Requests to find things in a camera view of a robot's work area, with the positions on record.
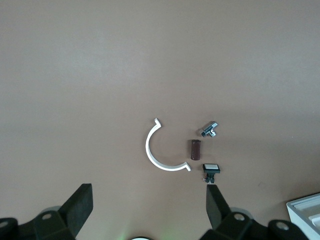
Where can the white semicircular pipe clamp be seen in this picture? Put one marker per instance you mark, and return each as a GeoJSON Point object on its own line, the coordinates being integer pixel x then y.
{"type": "Point", "coordinates": [147, 146]}

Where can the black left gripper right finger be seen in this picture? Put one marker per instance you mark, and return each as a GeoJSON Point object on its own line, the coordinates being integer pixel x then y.
{"type": "Point", "coordinates": [217, 207]}

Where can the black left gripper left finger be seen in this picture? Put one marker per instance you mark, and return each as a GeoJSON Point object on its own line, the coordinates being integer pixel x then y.
{"type": "Point", "coordinates": [77, 205]}

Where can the brown table mat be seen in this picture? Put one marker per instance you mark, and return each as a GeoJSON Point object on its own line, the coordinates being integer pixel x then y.
{"type": "Point", "coordinates": [100, 75]}

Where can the white square pushbutton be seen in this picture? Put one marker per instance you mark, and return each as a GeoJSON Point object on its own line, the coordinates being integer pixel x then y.
{"type": "Point", "coordinates": [211, 168]}

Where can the chrome tee fitting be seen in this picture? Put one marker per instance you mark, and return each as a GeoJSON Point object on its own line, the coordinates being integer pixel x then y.
{"type": "Point", "coordinates": [208, 128]}

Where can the brown cylinder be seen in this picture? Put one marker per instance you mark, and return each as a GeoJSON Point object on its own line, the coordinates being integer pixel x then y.
{"type": "Point", "coordinates": [195, 150]}

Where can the white drawer cabinet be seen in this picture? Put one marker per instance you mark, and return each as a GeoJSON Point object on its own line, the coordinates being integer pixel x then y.
{"type": "Point", "coordinates": [297, 217]}

